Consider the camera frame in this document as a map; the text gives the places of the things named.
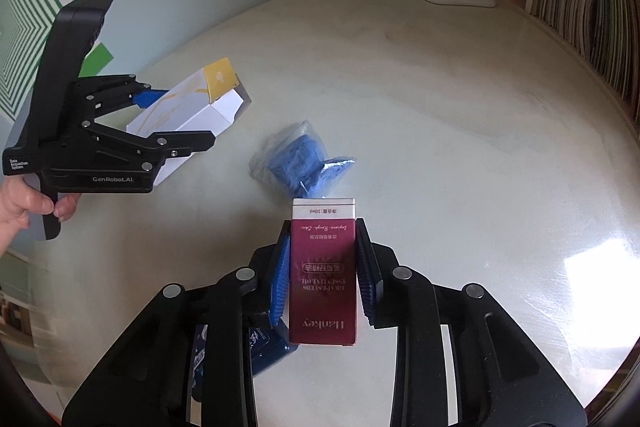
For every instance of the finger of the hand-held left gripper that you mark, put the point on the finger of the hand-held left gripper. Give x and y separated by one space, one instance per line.
185 143
147 97

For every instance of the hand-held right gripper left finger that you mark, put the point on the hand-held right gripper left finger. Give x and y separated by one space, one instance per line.
280 277

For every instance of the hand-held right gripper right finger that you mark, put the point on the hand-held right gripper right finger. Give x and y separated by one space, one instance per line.
367 277

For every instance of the white yellow box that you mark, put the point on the white yellow box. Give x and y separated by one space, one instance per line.
195 107

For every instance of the maroon box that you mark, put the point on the maroon box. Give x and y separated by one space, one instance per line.
322 267

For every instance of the person's left hand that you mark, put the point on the person's left hand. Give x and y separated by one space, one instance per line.
20 202

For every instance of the dark blue box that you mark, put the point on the dark blue box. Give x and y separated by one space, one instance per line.
270 352

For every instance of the blue item in plastic bag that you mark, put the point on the blue item in plastic bag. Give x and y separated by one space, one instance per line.
295 157

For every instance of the green striped wall poster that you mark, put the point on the green striped wall poster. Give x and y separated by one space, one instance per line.
30 22

